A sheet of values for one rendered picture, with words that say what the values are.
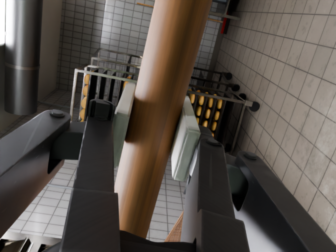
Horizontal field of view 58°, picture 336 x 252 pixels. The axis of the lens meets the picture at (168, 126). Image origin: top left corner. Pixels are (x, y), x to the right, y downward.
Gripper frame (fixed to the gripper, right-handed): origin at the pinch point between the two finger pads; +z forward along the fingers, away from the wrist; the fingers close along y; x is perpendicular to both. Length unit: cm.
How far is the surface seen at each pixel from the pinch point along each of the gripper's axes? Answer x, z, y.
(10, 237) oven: -155, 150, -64
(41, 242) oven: -155, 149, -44
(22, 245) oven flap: -150, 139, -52
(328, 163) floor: -50, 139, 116
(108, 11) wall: -12, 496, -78
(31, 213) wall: -155, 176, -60
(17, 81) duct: -91, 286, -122
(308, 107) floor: -28, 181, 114
